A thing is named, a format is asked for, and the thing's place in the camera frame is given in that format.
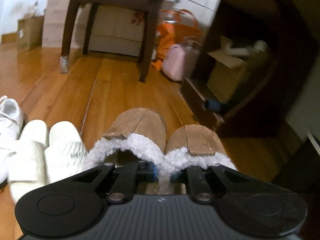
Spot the tan fleece boot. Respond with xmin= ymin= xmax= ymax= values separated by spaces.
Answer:
xmin=84 ymin=108 xmax=167 ymax=175
xmin=159 ymin=124 xmax=238 ymax=196

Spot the white lace sneaker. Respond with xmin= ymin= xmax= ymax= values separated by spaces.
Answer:
xmin=1 ymin=95 xmax=23 ymax=150
xmin=0 ymin=144 xmax=14 ymax=189

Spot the open cardboard box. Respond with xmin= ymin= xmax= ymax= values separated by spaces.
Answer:
xmin=207 ymin=36 xmax=268 ymax=103

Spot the pink bag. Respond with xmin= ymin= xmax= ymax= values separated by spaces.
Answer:
xmin=162 ymin=36 xmax=202 ymax=82

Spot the orange bag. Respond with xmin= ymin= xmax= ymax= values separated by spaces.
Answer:
xmin=152 ymin=9 xmax=203 ymax=70

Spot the dark wooden table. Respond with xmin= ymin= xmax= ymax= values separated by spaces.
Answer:
xmin=60 ymin=0 xmax=164 ymax=82

